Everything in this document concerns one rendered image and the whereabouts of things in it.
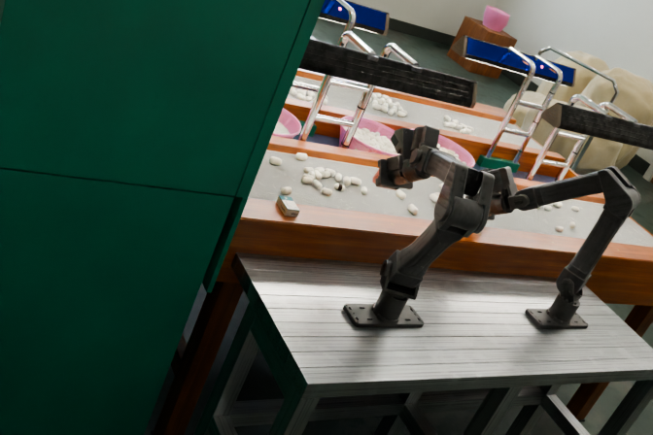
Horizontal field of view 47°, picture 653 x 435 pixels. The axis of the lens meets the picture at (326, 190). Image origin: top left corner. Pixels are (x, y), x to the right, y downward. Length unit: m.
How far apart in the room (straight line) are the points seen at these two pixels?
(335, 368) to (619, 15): 6.55
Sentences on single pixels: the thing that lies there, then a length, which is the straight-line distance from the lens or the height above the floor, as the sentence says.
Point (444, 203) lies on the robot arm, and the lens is 1.53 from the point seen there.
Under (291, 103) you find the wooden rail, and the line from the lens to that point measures 2.53.
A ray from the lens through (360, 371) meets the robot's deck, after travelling 1.59.
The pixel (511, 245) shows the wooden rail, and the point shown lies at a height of 0.76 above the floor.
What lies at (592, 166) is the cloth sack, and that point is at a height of 0.32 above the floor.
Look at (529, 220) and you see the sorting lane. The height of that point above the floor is 0.74.
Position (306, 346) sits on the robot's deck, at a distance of 1.59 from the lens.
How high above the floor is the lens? 1.58
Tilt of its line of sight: 24 degrees down
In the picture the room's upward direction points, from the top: 24 degrees clockwise
